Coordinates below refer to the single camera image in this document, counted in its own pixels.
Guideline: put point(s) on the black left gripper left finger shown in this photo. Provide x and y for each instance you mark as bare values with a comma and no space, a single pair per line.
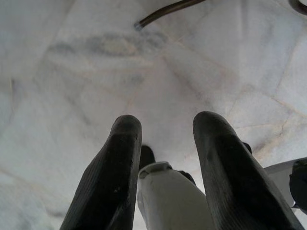
109,182

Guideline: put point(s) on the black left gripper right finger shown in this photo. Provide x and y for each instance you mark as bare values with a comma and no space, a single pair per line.
227,177

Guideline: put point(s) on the white robot leg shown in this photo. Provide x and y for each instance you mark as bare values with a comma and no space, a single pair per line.
168,198

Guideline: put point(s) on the silver and black robot leg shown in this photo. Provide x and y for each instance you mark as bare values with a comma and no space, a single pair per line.
298,182

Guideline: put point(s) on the dark curved chair leg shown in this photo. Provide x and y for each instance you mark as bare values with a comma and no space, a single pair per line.
163,14

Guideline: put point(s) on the dark round furniture base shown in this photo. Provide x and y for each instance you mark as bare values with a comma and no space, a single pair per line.
299,4

